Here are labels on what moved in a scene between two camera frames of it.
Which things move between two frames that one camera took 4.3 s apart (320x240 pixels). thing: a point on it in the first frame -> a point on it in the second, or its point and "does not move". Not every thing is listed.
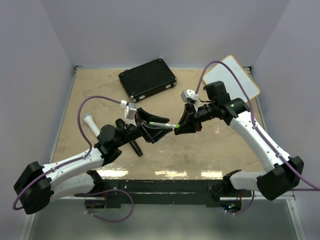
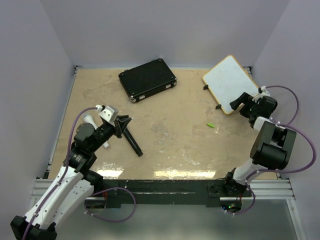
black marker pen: [120, 123] does not move
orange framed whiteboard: [220, 73] does not move
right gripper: [190, 121] -> [244, 98]
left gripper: [151, 135] -> [123, 118]
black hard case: [146, 79] does not move
